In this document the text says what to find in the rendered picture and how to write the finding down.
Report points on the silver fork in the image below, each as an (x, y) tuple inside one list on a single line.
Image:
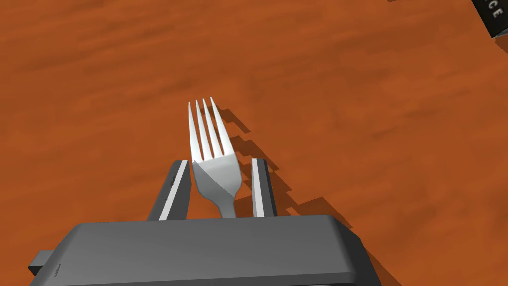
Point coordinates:
[(216, 174)]

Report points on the black book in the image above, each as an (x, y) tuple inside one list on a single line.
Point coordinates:
[(492, 16)]

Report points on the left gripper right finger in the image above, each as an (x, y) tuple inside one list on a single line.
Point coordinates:
[(262, 190)]

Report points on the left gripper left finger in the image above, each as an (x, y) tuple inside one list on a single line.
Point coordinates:
[(174, 194)]

